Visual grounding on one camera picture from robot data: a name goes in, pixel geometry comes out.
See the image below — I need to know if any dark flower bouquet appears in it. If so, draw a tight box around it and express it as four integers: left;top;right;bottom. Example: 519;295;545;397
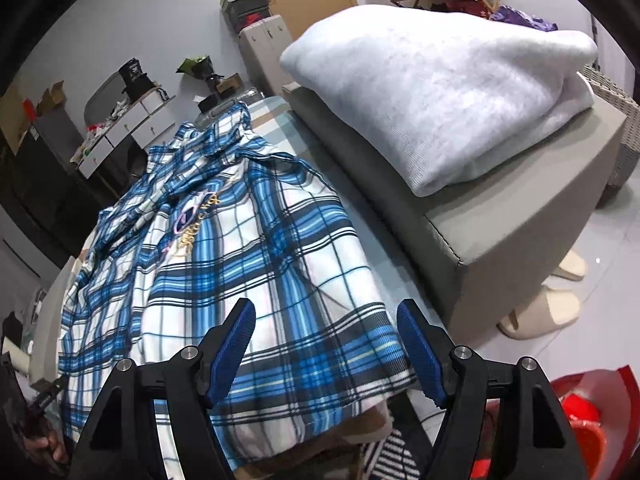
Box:
176;55;241;96

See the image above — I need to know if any grey ottoman bench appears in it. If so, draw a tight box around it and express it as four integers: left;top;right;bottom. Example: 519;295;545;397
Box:
282;82;628;333

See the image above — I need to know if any stack of shoe boxes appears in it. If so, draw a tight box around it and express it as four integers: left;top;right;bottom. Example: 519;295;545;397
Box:
221;0;273;33

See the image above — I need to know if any checked bed blanket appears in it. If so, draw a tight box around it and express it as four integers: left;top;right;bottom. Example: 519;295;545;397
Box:
215;95;456;466

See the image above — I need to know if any blue plaid shirt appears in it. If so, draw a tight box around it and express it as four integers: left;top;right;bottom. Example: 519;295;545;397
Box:
57;102;418;473

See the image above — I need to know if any black hat box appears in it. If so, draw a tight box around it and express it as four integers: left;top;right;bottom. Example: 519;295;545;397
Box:
118;58;168;102

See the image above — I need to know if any red plastic bag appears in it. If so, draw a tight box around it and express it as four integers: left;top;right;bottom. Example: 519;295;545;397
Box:
472;366;638;480

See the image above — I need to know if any beige slipper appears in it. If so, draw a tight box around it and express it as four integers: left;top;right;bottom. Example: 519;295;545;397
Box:
550;250;587;281
497;290;582;339

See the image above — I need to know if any black cabinet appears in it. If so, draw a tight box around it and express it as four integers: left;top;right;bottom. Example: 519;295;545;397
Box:
0;107;146;256

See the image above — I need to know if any wicker basket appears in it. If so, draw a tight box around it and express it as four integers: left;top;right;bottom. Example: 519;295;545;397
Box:
580;62;640;206

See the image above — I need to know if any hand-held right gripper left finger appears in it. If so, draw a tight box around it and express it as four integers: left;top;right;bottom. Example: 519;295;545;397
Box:
67;297;257;480

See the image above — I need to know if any striped rug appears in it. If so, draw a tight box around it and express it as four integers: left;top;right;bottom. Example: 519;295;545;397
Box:
360;427;436;480

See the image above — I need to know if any silver suitcase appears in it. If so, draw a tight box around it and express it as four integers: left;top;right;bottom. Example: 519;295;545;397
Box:
192;87;263;130

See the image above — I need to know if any white drawer desk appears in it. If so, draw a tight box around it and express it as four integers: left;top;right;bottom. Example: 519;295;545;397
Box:
70;95;177;180

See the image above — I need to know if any grey bed panel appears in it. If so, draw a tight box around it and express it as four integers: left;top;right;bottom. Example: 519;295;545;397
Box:
27;255;88;386

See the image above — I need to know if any person's left hand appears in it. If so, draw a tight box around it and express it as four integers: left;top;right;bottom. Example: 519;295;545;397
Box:
25;427;71;467

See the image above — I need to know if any cardboard box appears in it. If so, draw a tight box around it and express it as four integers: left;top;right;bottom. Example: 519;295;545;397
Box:
0;80;68;156

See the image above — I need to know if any beige suitcase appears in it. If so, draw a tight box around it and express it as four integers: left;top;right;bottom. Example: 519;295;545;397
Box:
238;15;293;98

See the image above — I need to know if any white paper roll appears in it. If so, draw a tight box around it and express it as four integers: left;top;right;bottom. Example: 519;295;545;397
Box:
1;341;32;376

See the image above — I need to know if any purple cloth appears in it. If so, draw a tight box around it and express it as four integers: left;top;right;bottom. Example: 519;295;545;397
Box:
490;4;559;33

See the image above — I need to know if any black cloth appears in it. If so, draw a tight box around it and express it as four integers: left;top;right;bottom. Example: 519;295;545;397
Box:
1;312;24;346

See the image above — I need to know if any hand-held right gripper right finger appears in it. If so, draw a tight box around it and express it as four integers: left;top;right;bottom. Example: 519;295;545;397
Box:
396;299;588;480

